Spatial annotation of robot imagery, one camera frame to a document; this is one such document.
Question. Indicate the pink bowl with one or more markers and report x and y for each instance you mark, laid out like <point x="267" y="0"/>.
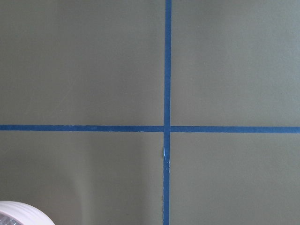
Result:
<point x="18" y="213"/>

